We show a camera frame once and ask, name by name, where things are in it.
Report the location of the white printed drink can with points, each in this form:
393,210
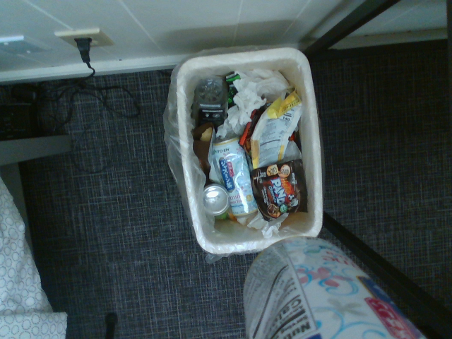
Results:
318,300

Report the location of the white blue tea can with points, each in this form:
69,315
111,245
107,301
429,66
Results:
233,176

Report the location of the green can silver top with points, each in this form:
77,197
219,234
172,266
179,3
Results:
215,199

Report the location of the white lined trash bin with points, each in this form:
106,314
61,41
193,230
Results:
171,141

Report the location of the white plastic trash bin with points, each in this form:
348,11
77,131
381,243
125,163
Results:
247,242

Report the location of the brown paper wrapper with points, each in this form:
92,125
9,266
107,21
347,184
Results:
203,141

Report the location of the orange snack wrapper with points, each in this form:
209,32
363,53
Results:
247,137

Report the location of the brown panda cookie bag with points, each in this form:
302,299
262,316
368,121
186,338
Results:
279,190

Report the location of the white yellow snack bag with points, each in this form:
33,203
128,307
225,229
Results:
272,134

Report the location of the white crumpled tissue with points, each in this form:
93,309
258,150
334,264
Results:
265,226
254,88

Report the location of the clear plastic bottle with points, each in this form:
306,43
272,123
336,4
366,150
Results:
210,95

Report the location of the green candy wrapper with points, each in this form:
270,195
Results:
231,90

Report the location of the white circle-patterned bed cover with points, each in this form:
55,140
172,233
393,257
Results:
17,282

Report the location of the wooden table black metal frame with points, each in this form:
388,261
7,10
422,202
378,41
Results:
370,255

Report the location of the beige wall outlet plate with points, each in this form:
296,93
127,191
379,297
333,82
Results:
102,38

